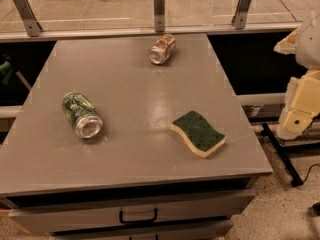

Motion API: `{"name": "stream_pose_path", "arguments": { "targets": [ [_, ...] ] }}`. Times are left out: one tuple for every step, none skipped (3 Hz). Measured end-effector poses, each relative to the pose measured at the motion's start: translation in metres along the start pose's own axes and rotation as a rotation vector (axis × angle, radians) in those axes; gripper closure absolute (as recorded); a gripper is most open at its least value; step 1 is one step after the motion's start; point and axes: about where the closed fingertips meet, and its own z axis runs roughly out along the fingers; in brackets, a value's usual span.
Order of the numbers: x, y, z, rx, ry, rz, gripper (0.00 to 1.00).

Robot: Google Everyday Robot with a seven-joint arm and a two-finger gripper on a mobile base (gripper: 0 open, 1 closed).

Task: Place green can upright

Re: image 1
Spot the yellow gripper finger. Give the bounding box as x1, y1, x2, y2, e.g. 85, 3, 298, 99
276, 70, 320, 140
274, 28, 299, 55

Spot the green soda can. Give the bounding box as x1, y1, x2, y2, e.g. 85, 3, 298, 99
62, 92, 103, 139

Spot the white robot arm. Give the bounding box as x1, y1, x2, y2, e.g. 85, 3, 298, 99
274, 10, 320, 140

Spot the brown soda can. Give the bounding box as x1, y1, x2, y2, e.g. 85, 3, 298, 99
149, 33, 176, 65

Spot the black stand leg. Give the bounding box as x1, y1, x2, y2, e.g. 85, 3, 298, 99
261, 123, 303, 187

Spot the green and yellow sponge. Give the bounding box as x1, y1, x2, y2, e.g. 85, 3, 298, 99
170, 111, 226, 158

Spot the grey drawer cabinet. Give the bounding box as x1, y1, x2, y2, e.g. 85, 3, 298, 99
0, 34, 271, 240

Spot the right metal railing bracket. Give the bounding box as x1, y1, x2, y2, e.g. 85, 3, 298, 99
232, 0, 252, 29

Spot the metal railing bracket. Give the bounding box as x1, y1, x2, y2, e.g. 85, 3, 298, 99
13, 0, 42, 37
153, 0, 165, 32
232, 0, 252, 29

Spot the black cable on floor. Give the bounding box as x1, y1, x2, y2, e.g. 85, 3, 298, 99
301, 163, 320, 182

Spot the middle metal railing bracket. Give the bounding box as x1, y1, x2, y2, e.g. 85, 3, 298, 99
153, 0, 165, 32

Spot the black lower drawer handle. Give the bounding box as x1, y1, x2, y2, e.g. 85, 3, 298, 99
128, 234, 159, 240

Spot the black drawer handle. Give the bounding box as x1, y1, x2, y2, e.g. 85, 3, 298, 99
118, 208, 158, 225
128, 234, 159, 240

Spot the black upper drawer handle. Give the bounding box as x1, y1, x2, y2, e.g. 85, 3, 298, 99
118, 208, 158, 225

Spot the left metal railing bracket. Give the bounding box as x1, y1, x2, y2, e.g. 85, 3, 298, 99
13, 0, 42, 37

